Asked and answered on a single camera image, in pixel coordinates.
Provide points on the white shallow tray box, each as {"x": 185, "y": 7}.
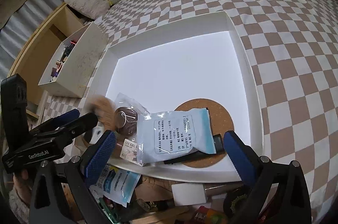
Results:
{"x": 200, "y": 57}

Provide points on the white cube box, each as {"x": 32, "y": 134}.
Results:
{"x": 186, "y": 194}

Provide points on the checkered bed sheet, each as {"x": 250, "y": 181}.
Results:
{"x": 292, "y": 49}

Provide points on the white mask packet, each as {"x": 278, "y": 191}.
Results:
{"x": 171, "y": 134}

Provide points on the uv gel polish box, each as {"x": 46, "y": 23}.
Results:
{"x": 129, "y": 152}

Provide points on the black lighter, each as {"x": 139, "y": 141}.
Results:
{"x": 198, "y": 154}

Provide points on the beige shoe box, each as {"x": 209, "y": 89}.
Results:
{"x": 73, "y": 62}

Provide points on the grey curtain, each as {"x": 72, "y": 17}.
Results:
{"x": 20, "y": 26}

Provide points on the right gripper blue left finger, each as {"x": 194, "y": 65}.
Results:
{"x": 97, "y": 155}

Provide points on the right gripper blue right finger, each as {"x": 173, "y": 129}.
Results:
{"x": 242, "y": 156}

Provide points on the wooden bedside shelf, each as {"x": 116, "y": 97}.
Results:
{"x": 37, "y": 52}

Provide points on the panda cork coaster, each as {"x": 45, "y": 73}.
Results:
{"x": 104, "y": 109}

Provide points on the plain cork coaster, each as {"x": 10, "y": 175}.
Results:
{"x": 220, "y": 121}

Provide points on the brown tape roll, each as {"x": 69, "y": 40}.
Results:
{"x": 127, "y": 114}

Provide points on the fluffy white pillow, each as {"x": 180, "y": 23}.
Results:
{"x": 90, "y": 8}

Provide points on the finger of the seen left gripper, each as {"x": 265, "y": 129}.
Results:
{"x": 56, "y": 122}

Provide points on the black round gold tin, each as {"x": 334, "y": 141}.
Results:
{"x": 234, "y": 200}

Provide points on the blue white sachet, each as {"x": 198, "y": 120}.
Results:
{"x": 117, "y": 184}

